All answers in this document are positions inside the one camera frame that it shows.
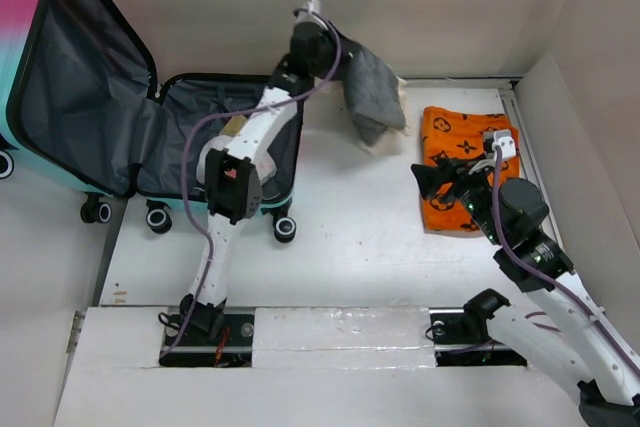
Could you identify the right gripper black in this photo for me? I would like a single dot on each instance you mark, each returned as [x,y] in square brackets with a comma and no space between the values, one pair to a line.
[457,171]

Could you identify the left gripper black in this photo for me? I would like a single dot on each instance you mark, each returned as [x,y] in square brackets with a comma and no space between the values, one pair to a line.
[325,35]

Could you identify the orange patterned towel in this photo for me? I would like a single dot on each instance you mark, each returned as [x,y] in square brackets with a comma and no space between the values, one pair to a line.
[449,134]

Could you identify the cream ruffled cloth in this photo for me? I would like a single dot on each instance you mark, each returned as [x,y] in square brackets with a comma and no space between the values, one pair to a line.
[389,143]

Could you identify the grey cloth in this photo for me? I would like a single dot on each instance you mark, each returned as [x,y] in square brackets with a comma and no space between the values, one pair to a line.
[373,97]

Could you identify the pink teal kids suitcase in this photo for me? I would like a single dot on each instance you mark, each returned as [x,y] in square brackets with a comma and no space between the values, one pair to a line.
[81,103]

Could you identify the yellow cotton pads box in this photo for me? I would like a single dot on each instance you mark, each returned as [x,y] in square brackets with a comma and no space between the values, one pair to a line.
[234,126]

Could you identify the clear bag red label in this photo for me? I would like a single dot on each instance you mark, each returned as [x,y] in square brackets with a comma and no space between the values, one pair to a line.
[265,167]

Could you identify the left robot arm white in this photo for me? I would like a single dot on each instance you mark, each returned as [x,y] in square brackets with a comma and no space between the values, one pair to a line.
[232,187]

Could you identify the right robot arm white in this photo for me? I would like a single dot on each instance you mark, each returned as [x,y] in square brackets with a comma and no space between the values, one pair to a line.
[584,355]

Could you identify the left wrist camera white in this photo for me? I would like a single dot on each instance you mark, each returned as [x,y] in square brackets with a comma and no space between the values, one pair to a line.
[313,8]

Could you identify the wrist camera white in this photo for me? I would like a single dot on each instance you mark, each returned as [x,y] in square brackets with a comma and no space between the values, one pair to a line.
[500,140]
[313,8]

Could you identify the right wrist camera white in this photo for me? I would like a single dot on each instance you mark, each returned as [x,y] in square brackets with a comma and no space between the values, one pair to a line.
[500,140]

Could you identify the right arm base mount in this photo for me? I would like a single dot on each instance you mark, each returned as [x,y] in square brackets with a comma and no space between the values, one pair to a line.
[458,342]

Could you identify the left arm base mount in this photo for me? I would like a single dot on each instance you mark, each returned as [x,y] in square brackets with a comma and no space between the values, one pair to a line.
[231,348]

